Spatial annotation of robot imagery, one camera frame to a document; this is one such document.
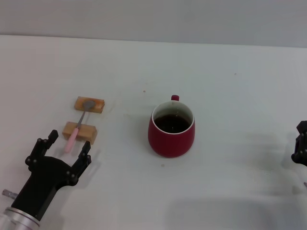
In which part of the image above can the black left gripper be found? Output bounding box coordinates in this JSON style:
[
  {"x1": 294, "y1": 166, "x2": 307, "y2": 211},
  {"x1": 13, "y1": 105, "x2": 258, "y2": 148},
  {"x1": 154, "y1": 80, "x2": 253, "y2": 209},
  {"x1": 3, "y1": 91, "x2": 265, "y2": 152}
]
[{"x1": 11, "y1": 130, "x2": 92, "y2": 220}]

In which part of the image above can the pink handled metal spoon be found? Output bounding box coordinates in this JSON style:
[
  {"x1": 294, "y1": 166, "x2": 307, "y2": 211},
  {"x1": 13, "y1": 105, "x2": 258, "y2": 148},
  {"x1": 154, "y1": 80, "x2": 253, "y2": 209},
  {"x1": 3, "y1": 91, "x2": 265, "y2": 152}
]
[{"x1": 64, "y1": 100, "x2": 96, "y2": 154}]

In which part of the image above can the red ceramic cup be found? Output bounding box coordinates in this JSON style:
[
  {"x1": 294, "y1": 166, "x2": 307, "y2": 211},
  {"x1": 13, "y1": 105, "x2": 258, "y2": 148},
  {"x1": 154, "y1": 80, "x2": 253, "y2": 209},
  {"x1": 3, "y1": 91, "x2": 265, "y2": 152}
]
[{"x1": 147, "y1": 94, "x2": 196, "y2": 159}]

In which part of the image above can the notched plain wooden block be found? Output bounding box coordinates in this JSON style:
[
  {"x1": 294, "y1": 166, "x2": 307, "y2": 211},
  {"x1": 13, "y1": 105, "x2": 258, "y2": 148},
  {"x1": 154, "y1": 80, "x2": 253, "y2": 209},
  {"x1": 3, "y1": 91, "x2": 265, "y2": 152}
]
[{"x1": 62, "y1": 121, "x2": 98, "y2": 145}]

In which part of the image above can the stained wooden block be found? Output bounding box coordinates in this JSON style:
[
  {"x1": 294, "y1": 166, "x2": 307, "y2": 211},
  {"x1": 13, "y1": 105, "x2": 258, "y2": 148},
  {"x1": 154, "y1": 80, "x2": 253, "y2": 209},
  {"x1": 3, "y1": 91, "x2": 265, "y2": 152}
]
[{"x1": 73, "y1": 96, "x2": 105, "y2": 114}]

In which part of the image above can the dark coffee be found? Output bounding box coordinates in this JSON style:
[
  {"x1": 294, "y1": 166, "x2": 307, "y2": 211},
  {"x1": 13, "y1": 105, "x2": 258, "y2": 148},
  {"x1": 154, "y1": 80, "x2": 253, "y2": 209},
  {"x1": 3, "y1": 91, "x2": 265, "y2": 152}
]
[{"x1": 153, "y1": 114, "x2": 190, "y2": 133}]

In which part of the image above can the metal plug with black cable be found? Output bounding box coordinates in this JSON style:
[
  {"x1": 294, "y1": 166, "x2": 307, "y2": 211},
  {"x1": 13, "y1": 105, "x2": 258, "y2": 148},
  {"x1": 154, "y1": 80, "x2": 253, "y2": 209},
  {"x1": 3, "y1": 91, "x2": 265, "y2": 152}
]
[{"x1": 1, "y1": 189, "x2": 18, "y2": 199}]

